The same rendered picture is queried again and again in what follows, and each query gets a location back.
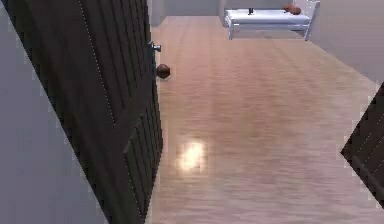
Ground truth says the round brown door knob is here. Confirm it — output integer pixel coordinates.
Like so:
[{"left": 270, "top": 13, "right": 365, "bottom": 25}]
[{"left": 155, "top": 63, "right": 172, "bottom": 80}]

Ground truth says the dark brown room door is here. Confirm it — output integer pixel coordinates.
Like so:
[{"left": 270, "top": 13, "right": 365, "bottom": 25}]
[{"left": 0, "top": 0, "right": 164, "bottom": 224}]

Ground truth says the small silver door latch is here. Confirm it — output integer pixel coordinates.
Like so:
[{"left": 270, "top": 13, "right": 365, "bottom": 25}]
[{"left": 147, "top": 40, "right": 163, "bottom": 53}]

